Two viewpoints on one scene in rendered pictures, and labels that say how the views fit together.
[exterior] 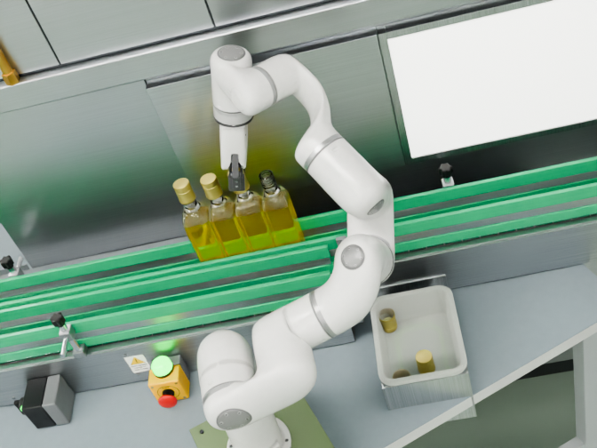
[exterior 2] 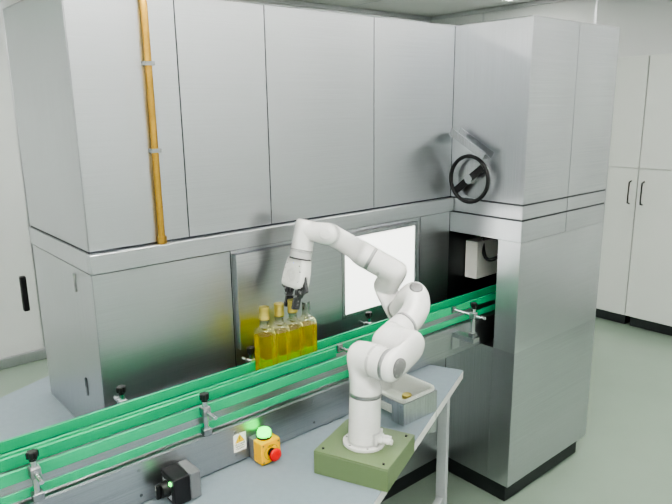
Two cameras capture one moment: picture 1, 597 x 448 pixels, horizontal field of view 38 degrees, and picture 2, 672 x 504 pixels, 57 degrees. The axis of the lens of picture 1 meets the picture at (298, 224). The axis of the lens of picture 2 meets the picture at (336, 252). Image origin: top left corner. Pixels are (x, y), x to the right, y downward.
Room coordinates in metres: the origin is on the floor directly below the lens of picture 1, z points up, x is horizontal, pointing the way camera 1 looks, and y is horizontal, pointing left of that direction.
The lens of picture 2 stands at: (-0.03, 1.58, 1.80)
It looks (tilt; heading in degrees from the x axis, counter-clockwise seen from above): 13 degrees down; 308
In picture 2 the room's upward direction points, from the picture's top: 1 degrees counter-clockwise
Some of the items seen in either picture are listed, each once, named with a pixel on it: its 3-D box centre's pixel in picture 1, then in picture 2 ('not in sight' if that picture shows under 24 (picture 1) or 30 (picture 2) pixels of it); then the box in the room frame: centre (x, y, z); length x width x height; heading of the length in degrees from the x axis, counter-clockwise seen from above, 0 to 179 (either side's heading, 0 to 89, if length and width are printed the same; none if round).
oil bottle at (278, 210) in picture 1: (284, 227); (307, 343); (1.33, 0.03, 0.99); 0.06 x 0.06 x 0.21; 79
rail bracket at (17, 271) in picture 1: (20, 271); (120, 404); (1.53, 0.65, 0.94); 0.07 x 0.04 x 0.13; 169
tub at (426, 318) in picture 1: (419, 344); (397, 394); (1.07, -0.15, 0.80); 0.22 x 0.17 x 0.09; 169
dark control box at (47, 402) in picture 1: (48, 402); (181, 483); (1.26, 0.65, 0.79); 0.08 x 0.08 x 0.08; 79
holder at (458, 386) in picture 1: (417, 336); (391, 394); (1.09, -0.16, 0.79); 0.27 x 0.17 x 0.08; 169
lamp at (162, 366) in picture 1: (161, 365); (263, 432); (1.21, 0.38, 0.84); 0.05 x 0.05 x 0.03
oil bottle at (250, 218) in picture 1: (258, 231); (293, 347); (1.34, 0.08, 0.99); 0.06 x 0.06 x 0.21; 79
